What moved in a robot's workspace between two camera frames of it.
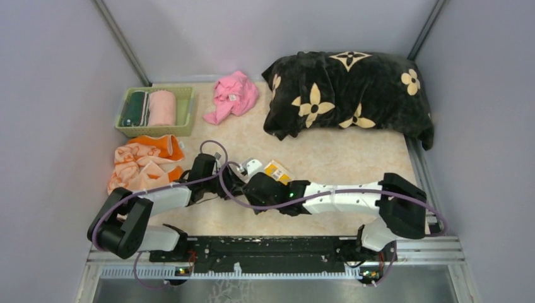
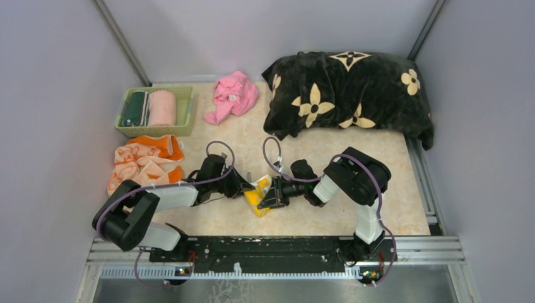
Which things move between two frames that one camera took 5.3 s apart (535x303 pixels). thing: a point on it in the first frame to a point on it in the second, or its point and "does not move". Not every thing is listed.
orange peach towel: (142, 163) does not move
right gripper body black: (255, 201) to (292, 189)
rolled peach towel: (162, 110) does not move
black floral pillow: (345, 89) does not move
